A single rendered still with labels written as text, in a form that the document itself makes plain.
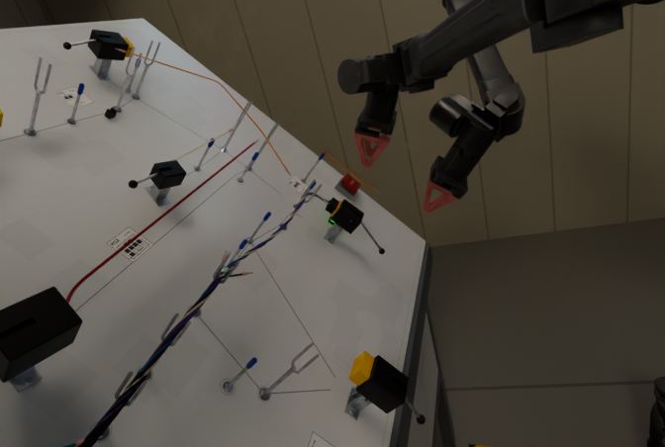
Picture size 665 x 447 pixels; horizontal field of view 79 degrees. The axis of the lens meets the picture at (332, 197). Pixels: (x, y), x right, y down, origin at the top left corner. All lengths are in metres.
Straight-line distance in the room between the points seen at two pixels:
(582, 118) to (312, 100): 1.54
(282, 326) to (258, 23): 2.09
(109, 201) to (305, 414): 0.46
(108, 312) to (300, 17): 2.11
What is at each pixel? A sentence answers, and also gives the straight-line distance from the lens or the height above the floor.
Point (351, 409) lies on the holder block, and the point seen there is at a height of 0.94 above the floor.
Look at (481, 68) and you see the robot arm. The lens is 0.87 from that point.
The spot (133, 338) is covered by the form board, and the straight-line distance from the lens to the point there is 0.63.
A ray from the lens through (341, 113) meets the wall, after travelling 2.53.
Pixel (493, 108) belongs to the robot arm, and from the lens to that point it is 0.79.
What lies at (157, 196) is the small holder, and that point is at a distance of 0.77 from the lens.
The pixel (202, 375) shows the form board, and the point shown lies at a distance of 0.63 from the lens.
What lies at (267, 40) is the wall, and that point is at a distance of 2.57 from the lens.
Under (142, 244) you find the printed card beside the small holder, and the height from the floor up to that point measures 1.26.
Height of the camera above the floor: 1.48
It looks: 22 degrees down
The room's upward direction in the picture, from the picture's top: 15 degrees counter-clockwise
